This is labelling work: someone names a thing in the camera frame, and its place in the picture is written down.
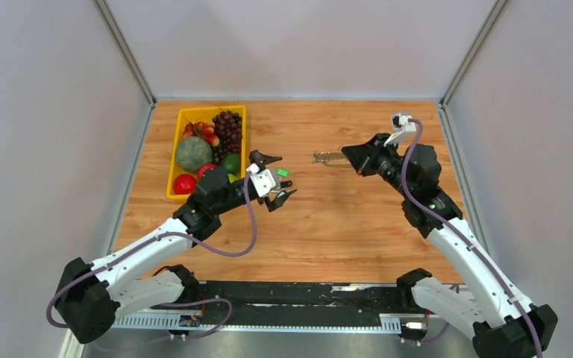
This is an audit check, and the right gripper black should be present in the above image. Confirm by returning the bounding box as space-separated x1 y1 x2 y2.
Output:
340 134 413 199

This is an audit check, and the clear keyring holder with rings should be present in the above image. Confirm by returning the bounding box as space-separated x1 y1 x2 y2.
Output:
312 151 351 168

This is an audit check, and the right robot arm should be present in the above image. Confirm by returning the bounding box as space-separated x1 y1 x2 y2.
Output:
341 133 558 357

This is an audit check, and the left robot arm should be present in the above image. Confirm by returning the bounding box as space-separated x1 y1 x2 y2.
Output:
46 150 294 344

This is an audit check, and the green key tag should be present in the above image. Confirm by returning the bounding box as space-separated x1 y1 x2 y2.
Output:
277 169 290 178

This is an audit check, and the green lime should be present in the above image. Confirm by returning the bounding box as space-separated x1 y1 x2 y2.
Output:
220 153 242 175

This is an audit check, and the red apple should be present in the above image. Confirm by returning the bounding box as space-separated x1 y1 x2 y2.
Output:
197 163 218 181

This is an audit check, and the purple grape bunch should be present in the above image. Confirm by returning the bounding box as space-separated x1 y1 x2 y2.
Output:
212 110 242 164

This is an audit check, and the red peaches cluster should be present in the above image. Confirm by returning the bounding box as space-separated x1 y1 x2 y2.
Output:
183 121 220 147

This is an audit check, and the green melon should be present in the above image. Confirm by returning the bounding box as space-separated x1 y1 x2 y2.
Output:
174 136 213 173

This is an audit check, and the red tomato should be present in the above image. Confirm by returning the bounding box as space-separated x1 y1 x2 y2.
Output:
172 174 197 195

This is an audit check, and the yellow plastic bin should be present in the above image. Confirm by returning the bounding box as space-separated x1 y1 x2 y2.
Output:
166 105 248 202

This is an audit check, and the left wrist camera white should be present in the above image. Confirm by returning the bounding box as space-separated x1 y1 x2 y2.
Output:
245 164 281 198

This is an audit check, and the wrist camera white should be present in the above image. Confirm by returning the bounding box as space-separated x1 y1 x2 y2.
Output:
383 113 416 146
245 164 281 198

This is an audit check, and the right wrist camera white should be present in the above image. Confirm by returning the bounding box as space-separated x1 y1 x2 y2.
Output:
383 113 416 146

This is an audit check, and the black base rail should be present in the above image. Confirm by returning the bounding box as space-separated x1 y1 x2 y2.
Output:
181 280 425 327

